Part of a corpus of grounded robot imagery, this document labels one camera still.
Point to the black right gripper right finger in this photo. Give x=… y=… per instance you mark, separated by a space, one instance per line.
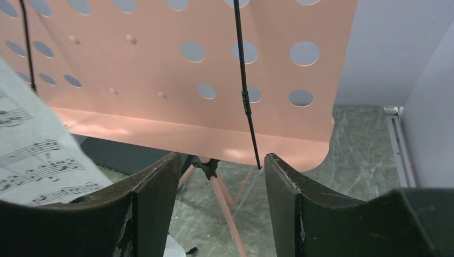
x=310 y=219

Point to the black microphone tripod stand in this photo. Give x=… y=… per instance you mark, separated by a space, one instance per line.
x=192 y=251

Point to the aluminium rail right edge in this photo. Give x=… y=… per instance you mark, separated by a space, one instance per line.
x=402 y=159

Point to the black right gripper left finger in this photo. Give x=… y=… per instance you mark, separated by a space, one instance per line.
x=128 y=218

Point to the black flat equipment box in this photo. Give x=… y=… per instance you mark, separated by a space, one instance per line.
x=122 y=157

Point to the pink perforated music stand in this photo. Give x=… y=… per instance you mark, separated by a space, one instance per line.
x=226 y=80

